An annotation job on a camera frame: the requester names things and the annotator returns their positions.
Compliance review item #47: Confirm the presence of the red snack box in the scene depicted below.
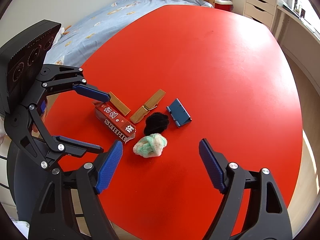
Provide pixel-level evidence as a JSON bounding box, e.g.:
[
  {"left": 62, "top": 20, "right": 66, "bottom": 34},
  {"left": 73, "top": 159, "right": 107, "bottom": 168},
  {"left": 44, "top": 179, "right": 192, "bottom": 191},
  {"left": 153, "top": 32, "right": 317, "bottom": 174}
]
[{"left": 93, "top": 101, "right": 136, "bottom": 143}]

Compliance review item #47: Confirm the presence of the bed with blue sheet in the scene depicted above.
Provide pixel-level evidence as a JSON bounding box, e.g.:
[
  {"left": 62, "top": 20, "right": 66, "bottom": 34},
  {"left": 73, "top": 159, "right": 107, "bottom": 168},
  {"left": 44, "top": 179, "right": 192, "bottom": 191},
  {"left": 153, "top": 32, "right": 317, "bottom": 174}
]
[{"left": 44, "top": 0, "right": 213, "bottom": 67}]

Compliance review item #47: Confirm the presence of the black fuzzy ball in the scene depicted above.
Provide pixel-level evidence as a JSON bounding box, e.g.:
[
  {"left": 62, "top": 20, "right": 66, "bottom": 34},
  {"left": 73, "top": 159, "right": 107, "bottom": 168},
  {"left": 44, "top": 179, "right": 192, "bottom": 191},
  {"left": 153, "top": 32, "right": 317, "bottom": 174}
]
[{"left": 144, "top": 112, "right": 169, "bottom": 136}]

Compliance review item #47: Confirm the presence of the white drawer unit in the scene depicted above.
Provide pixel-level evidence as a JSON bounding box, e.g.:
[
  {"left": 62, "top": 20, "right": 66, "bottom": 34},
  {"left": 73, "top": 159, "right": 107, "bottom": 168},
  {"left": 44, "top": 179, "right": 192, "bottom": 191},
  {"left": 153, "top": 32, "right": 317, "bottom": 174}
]
[{"left": 243, "top": 0, "right": 278, "bottom": 30}]

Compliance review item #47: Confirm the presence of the red cooler box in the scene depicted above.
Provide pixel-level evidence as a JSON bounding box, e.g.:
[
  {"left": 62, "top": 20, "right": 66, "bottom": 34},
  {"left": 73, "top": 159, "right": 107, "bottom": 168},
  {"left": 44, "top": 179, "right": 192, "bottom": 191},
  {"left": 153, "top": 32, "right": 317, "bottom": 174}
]
[{"left": 214, "top": 0, "right": 233, "bottom": 12}]

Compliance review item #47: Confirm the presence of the wooden clothespin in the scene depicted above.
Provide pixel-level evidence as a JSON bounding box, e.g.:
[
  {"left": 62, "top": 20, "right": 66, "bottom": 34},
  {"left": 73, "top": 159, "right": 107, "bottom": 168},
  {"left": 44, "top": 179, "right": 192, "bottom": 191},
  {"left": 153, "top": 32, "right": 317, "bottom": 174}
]
[{"left": 130, "top": 89, "right": 166, "bottom": 124}]

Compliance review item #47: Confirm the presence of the red plastic table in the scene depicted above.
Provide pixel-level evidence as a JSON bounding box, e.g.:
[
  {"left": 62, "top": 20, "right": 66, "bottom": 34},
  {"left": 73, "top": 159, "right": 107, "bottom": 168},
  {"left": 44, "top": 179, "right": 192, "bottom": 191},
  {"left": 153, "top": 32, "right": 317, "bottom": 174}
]
[{"left": 42, "top": 4, "right": 303, "bottom": 240}]

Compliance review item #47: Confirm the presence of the white long desk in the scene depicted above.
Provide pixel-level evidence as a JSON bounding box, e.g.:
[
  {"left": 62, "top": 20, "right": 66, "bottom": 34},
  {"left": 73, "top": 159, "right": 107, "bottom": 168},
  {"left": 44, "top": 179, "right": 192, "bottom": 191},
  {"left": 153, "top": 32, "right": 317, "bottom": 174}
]
[{"left": 271, "top": 5, "right": 320, "bottom": 92}]

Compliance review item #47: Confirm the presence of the green white tissue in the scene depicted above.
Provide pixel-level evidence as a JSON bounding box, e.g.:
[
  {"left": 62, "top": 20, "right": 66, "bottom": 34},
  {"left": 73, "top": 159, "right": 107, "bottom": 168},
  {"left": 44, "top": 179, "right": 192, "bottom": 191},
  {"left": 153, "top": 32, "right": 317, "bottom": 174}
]
[{"left": 133, "top": 133, "right": 168, "bottom": 158}]

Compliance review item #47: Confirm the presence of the black camera box left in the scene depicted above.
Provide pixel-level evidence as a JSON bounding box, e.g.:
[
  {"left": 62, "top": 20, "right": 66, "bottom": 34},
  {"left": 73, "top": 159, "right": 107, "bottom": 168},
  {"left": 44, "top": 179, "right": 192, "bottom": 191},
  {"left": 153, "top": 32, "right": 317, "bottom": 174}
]
[{"left": 1, "top": 20, "right": 61, "bottom": 117}]

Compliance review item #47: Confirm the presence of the blue card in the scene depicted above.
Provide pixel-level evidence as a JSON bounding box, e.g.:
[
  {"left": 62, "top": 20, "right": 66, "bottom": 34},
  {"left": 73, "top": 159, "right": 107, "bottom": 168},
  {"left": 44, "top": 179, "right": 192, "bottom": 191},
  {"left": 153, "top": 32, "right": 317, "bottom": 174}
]
[{"left": 167, "top": 98, "right": 192, "bottom": 127}]

